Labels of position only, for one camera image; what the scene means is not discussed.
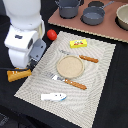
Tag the beige bowl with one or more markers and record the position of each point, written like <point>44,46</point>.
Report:
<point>122,14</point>

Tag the grey saucepan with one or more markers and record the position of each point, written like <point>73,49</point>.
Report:
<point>93,15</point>

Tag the knife with wooden handle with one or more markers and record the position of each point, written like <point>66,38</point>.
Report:
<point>81,56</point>

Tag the yellow box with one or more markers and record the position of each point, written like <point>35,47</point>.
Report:
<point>78,43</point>

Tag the fork with wooden handle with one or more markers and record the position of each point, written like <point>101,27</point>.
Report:
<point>70,82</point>

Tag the orange bread loaf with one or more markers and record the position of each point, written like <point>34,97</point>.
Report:
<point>15,75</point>

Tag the beige round plate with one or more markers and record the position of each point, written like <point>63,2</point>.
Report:
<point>70,66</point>

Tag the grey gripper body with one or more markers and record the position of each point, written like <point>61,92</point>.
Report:
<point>37,52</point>

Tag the white toy fish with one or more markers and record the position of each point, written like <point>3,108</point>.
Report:
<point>53,96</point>

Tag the grey pot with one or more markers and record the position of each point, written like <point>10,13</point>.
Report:
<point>68,8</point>

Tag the white striped placemat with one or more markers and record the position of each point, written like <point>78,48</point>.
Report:
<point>80,106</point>

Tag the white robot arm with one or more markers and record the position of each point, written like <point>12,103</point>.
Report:
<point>24,38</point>

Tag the red tomato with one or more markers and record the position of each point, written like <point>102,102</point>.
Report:
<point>51,34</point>

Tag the brown stove board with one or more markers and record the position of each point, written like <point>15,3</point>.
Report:
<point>108,28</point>

